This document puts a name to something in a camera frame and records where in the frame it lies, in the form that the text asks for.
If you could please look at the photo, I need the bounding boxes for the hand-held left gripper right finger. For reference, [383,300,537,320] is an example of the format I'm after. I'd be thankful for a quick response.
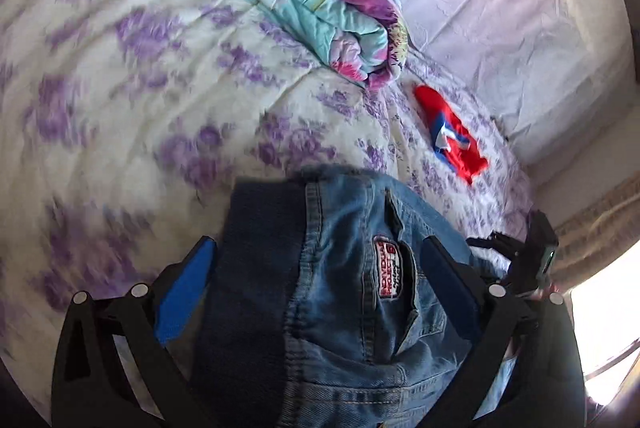
[421,235,586,428]

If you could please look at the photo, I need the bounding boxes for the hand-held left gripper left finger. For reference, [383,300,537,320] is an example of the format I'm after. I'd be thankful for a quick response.
[50,235,218,428]

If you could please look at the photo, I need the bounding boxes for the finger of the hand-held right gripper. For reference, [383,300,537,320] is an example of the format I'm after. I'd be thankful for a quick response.
[466,230,517,262]

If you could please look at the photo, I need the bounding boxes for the blue denim pants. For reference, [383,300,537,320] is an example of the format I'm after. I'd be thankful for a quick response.
[192,165,518,428]

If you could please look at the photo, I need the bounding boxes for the beige brick-pattern curtain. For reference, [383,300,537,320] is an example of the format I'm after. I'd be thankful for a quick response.
[545,173,640,294]

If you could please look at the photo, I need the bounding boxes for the red white blue folded garment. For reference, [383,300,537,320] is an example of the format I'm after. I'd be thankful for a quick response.
[414,84,490,186]

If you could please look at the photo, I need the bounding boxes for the purple floral bed sheet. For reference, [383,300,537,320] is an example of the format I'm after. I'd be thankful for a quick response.
[0,0,536,428]

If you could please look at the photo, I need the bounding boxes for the pale lilac pillow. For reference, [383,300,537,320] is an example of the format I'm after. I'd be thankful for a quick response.
[305,0,640,166]

